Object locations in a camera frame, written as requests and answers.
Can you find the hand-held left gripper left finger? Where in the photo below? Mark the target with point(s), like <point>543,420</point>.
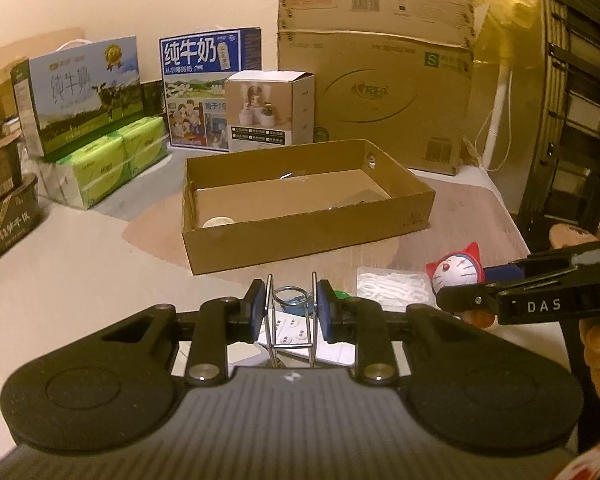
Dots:
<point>254,310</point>

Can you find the white fan pole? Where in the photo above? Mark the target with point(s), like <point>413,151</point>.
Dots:
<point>497,115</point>

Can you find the small white product box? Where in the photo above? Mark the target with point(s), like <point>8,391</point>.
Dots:
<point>260,110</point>

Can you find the white power strip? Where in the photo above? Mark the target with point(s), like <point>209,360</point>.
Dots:
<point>290,330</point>

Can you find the blue cat toy figure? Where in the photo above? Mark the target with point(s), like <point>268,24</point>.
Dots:
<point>455,270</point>

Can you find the blue milk carton box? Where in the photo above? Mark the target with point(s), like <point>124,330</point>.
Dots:
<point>195,60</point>

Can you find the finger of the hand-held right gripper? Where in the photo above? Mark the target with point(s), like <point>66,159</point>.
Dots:
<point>545,262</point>
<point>467,297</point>

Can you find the clear floss pick box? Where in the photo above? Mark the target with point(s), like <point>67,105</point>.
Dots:
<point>395,285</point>

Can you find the green meadow milk carton box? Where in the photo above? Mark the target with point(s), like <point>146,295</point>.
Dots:
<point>80,95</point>

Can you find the large cardboard box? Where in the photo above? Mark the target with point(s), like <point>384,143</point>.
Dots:
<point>370,75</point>

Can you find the green tissue multipack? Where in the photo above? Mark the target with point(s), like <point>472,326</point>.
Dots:
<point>105,165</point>

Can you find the cardboard tray box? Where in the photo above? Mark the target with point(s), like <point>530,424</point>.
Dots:
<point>290,235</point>

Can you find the white tape roll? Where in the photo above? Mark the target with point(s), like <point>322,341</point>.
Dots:
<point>218,222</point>

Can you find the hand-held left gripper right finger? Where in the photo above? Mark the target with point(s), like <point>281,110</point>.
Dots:
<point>325,315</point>

